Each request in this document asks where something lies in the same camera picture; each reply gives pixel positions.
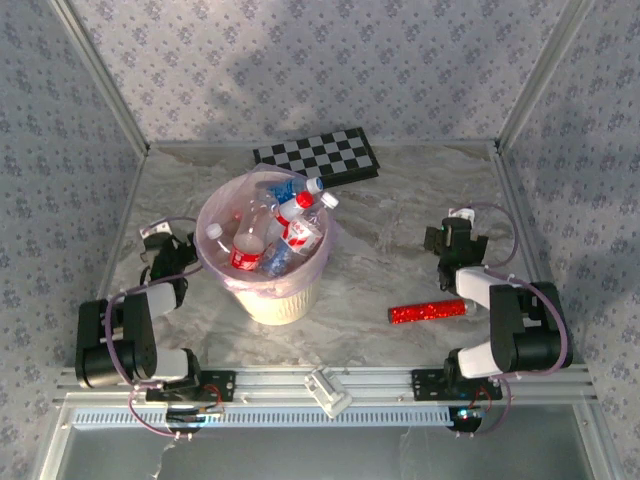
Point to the clear bottle red white label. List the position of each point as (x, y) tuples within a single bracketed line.
[(215, 231), (300, 235)]

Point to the clear cola bottle red label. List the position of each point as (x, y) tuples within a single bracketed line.
[(245, 257)]

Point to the blue label cola bottle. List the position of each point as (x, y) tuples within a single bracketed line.
[(277, 260)]

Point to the white ribbed waste bin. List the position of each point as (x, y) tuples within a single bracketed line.
[(280, 310)]

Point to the milky white bottle red cap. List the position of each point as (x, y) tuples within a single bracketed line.
[(287, 212)]

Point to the blue label sports drink bottle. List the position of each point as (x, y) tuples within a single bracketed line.
[(285, 190)]

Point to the white trash bin with liner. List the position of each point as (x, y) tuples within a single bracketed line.
[(320, 265)]

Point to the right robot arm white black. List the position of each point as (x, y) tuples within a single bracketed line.
[(520, 325)]

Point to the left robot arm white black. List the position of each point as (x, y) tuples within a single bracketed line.
[(135, 340)]

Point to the red glitter tube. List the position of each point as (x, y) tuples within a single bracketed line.
[(425, 312)]

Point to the black grey chessboard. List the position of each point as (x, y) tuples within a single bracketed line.
[(340, 155)]

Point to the black controller board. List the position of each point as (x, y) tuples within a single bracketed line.
[(192, 420), (467, 420)]

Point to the aluminium floor rail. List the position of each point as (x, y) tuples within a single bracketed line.
[(512, 190), (200, 145)]

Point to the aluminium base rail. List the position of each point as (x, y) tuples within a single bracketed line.
[(280, 385)]

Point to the aluminium frame post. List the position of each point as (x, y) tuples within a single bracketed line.
[(542, 75), (87, 50)]

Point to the white plastic bracket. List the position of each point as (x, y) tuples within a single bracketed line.
[(327, 392)]

